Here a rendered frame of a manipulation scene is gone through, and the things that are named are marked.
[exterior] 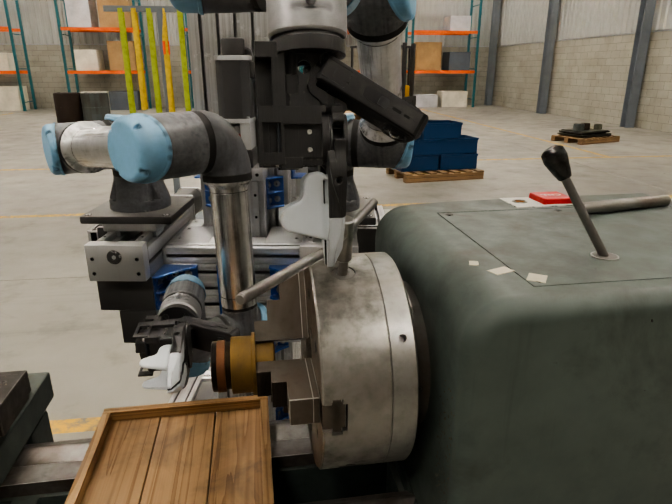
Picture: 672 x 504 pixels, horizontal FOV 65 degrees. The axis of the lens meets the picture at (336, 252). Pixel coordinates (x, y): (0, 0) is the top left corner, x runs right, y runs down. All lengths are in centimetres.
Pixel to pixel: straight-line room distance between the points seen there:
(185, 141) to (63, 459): 59
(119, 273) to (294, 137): 90
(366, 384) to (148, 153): 52
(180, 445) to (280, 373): 31
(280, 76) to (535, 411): 48
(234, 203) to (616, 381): 71
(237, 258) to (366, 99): 63
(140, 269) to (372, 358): 76
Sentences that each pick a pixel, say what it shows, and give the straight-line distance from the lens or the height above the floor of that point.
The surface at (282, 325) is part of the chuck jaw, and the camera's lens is 81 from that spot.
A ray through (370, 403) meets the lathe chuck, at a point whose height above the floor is 110.
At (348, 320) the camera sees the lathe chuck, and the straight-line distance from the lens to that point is 69.
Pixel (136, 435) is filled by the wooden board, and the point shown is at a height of 88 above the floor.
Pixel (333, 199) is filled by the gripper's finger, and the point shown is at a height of 138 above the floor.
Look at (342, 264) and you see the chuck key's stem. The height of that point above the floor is 125.
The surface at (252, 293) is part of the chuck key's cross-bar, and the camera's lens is 51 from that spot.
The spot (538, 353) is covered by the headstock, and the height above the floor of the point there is 119.
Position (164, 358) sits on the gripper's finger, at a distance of 84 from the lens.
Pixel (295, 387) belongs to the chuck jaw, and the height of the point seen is 110.
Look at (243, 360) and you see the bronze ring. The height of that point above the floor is 111.
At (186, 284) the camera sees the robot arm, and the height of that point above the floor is 111.
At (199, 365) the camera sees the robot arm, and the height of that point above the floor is 95.
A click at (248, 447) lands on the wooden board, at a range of 98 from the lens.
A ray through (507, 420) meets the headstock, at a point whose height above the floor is 111.
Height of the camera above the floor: 150
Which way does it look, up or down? 19 degrees down
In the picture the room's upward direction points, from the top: straight up
